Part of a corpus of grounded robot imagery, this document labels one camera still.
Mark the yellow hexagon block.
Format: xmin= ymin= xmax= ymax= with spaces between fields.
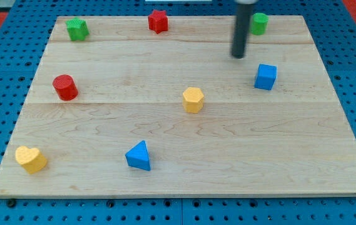
xmin=182 ymin=87 xmax=204 ymax=114

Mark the red star block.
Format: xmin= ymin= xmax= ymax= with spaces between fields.
xmin=148 ymin=9 xmax=169 ymax=34

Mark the blue cube block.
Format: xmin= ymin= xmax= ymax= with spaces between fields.
xmin=254 ymin=64 xmax=277 ymax=91

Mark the green star block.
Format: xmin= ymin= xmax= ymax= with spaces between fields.
xmin=65 ymin=17 xmax=89 ymax=41

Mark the yellow heart block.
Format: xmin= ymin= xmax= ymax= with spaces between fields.
xmin=15 ymin=146 xmax=48 ymax=174

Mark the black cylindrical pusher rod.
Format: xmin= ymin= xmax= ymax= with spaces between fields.
xmin=231 ymin=0 xmax=257 ymax=59

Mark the red cylinder block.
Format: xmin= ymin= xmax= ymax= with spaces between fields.
xmin=53 ymin=74 xmax=79 ymax=101

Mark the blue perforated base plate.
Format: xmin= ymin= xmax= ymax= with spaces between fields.
xmin=0 ymin=0 xmax=356 ymax=224

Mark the blue triangle block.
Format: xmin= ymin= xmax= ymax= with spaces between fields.
xmin=125 ymin=140 xmax=151 ymax=171

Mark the light wooden board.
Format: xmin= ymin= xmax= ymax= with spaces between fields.
xmin=0 ymin=16 xmax=356 ymax=199

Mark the green cylinder block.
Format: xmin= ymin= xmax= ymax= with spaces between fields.
xmin=250 ymin=12 xmax=268 ymax=35

